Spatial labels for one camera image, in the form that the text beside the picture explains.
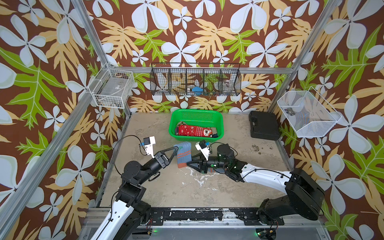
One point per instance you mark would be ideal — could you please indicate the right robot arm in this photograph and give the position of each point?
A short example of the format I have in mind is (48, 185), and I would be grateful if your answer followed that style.
(302, 195)

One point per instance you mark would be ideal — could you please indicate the cream purple striped sock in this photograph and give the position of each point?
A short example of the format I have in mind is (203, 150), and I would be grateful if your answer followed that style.
(214, 133)

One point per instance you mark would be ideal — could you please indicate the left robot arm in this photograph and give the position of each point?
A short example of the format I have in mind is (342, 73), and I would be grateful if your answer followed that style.
(128, 211)

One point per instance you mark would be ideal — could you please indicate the red christmas sock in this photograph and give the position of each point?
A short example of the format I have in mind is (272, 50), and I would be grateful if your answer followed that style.
(193, 131)

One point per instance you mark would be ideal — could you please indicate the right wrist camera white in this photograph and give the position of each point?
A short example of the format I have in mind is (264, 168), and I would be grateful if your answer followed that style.
(204, 148)

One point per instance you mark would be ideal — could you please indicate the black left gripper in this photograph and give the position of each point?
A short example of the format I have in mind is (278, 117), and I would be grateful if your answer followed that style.
(162, 161)

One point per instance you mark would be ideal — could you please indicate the white wire basket left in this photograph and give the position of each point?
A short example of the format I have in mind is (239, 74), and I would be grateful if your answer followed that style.
(111, 87)

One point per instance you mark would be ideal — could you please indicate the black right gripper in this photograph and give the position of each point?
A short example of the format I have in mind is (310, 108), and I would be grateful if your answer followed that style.
(202, 162)

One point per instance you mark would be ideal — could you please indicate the brown argyle sock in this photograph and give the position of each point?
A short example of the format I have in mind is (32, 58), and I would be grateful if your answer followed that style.
(181, 123)

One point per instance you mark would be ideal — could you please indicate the white mesh basket right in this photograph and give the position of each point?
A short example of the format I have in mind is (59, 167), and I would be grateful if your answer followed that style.
(308, 113)

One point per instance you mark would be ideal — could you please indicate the black plastic tool case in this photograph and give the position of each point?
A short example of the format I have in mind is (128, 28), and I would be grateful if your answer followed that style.
(264, 126)

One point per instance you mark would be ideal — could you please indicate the blue green orange sock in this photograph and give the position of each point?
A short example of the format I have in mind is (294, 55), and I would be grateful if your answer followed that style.
(184, 155)

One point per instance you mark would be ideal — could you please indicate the green plastic basket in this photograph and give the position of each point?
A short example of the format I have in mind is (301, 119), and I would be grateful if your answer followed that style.
(200, 118)

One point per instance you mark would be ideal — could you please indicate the black wire shelf basket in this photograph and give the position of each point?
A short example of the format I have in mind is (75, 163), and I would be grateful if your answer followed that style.
(204, 79)

